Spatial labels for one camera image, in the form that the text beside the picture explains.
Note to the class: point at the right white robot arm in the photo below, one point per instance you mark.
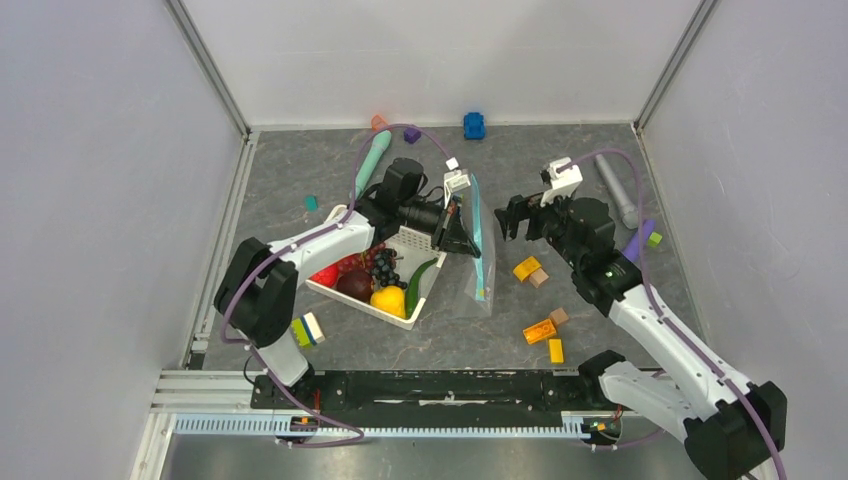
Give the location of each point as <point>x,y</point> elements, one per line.
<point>727,424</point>

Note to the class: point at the white perforated plastic basket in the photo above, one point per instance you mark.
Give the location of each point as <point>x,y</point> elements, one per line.
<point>414,248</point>

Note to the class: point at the lime green small cube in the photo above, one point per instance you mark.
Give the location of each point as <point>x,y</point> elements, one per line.
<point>654,239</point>

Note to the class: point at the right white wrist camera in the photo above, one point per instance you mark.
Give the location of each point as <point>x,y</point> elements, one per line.
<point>561,177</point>

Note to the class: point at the red strawberry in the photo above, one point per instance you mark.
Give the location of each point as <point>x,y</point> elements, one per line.
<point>327,277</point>

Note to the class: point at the yellow rounded brick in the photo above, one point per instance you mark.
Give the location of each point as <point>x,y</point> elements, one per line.
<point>526,268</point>

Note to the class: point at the tan wooden cube lower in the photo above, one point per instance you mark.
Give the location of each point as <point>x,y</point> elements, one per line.
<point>559,317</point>

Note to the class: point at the tan wooden cube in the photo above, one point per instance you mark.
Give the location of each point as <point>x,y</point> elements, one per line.
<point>538,277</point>
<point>559,317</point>

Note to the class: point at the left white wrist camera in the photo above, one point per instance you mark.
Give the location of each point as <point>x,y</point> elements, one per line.
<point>456,181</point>

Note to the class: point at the green cucumber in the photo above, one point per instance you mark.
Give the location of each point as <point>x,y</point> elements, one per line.
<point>412,292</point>

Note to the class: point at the teal small block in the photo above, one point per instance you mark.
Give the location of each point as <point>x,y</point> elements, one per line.
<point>311,203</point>

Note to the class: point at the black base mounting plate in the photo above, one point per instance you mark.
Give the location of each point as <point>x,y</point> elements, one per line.
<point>449,398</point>

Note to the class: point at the clear zip top bag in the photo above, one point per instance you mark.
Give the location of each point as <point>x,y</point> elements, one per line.
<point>479,276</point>

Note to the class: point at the orange outline block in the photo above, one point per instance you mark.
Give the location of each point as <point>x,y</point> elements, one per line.
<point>378,123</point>

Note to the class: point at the dark purple grape bunch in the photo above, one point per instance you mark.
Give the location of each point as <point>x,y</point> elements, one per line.
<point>382,266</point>

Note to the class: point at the purple toy cylinder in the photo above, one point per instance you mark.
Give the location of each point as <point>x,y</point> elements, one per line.
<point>639,240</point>

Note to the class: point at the tan wooden cube upper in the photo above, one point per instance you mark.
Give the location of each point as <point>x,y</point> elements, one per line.
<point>538,277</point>

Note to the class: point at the purple cube block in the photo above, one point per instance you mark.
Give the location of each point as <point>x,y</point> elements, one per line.
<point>411,135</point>

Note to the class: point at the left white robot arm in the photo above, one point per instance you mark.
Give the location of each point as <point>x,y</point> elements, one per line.
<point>258,291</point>

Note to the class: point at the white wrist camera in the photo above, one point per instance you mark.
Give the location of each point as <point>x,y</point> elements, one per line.
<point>561,177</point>
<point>456,181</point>

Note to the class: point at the yellow small brick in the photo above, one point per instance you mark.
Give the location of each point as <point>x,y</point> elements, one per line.
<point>556,351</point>

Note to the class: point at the dark red apple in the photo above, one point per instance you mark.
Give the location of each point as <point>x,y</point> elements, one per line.
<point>357,284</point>

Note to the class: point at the red grape bunch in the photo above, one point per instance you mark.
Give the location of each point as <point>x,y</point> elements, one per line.
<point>360,261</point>

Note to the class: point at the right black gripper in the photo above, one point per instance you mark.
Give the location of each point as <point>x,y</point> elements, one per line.
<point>517,205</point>

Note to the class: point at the yellow lemon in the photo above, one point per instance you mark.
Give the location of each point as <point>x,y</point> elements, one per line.
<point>390,300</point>

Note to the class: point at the blue toy car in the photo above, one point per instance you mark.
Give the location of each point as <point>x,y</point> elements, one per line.
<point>474,127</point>

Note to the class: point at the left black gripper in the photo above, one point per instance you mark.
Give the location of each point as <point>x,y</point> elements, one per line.
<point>459,241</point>

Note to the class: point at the orange translucent brick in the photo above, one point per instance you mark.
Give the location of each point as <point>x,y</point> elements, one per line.
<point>540,331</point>

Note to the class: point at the green blue white block stack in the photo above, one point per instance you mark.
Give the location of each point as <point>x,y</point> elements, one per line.
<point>307,331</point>

